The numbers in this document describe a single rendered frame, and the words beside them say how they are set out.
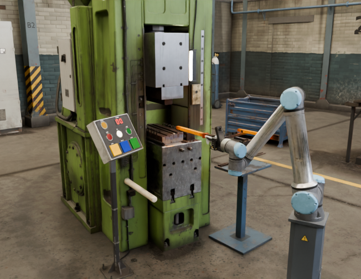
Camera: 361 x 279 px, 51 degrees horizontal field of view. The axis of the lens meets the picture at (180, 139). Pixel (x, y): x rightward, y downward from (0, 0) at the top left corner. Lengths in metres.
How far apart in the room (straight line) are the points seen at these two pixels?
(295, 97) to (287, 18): 9.14
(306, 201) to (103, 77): 1.87
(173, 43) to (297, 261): 1.76
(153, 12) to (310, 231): 1.91
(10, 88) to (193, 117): 5.22
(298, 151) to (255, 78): 9.70
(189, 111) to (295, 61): 8.12
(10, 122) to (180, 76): 5.46
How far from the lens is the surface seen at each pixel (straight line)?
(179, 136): 3.05
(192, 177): 3.15
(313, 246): 2.62
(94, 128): 2.51
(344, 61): 10.49
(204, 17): 3.28
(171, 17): 3.10
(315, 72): 10.83
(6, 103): 7.94
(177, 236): 3.28
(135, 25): 2.94
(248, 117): 6.83
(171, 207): 3.13
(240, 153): 2.40
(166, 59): 2.90
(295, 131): 2.26
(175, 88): 2.96
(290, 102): 2.22
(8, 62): 7.91
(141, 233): 3.32
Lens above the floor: 1.68
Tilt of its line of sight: 14 degrees down
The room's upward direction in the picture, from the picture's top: straight up
